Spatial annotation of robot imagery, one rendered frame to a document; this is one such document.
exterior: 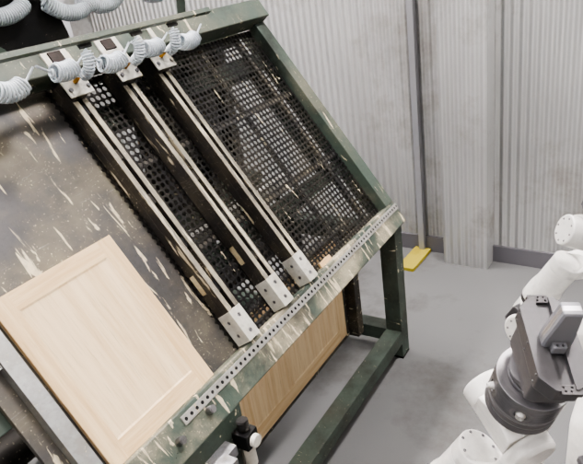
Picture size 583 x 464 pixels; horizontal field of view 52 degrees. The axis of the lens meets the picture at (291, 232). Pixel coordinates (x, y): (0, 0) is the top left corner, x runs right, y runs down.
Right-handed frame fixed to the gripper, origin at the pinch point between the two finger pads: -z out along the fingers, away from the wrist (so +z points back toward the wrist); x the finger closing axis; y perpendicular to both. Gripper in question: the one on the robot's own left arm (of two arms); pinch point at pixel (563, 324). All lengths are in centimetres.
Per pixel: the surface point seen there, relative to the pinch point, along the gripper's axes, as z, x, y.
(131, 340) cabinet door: 100, 59, -82
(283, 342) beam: 131, 78, -38
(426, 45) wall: 146, 306, 42
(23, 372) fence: 83, 38, -102
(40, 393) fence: 88, 35, -98
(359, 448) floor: 216, 75, -6
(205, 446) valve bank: 121, 35, -59
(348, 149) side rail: 136, 192, -11
